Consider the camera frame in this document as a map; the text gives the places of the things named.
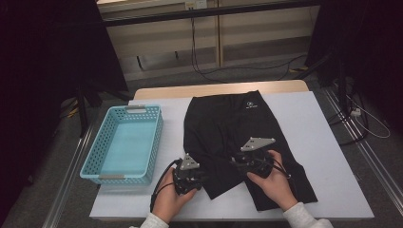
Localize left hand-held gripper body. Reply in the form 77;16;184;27
172;153;207;197

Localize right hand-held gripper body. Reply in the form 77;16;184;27
232;136;277;179

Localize black pants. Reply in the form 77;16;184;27
182;89;318;212

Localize light blue perforated basket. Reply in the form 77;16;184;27
79;104;164;186

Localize person's left hand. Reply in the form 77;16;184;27
151;166;199;224

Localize person's right hand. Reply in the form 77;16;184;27
246;149;299;212

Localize wooden table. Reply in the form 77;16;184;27
133;79;310;101

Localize black tripod stand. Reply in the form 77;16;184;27
75;80;134;139
297;51;370;146

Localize black curtain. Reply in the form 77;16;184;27
0;0;128;222
305;0;403;134

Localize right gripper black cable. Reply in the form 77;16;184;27
259;156;293;181

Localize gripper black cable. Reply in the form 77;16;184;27
259;156;293;181
149;159;183;213

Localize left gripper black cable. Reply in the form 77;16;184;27
149;159;183;213

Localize metal floor rail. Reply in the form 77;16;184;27
42;124;93;228
322;87;403;207

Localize black power cable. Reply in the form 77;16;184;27
189;9;309;85

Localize white cable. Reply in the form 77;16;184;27
346;94;392;140

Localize white wall socket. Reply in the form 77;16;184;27
184;0;208;10

